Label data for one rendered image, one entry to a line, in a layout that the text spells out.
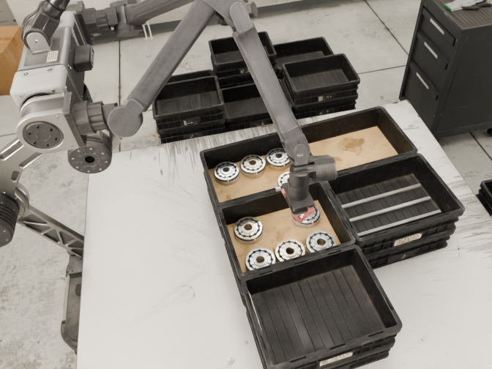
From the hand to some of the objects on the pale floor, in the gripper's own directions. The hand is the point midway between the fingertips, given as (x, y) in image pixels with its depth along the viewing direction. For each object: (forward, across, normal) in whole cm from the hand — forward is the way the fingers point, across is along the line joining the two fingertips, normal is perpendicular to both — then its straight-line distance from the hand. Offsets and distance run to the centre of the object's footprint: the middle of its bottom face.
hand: (296, 212), depth 137 cm
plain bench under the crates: (+107, -3, +4) cm, 107 cm away
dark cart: (+103, -114, +160) cm, 222 cm away
